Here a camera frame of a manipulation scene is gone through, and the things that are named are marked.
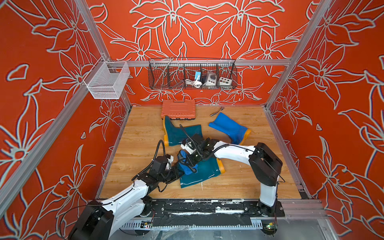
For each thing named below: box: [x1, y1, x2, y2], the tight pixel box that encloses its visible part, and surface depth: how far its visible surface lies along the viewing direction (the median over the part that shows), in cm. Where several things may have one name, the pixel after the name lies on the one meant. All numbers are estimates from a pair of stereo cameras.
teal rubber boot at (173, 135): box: [163, 115, 203, 147], surface depth 100 cm
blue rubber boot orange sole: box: [208, 112, 252, 146], surface depth 106 cm
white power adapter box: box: [202, 71, 217, 87], surface depth 93 cm
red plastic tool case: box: [161, 99, 196, 120], surface depth 113 cm
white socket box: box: [219, 76, 233, 90], surface depth 96 cm
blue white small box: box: [195, 71, 202, 81], surface depth 85 cm
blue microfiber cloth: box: [178, 150, 198, 175], surface depth 83 cm
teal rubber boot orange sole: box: [180, 157, 226, 189], surface depth 83 cm
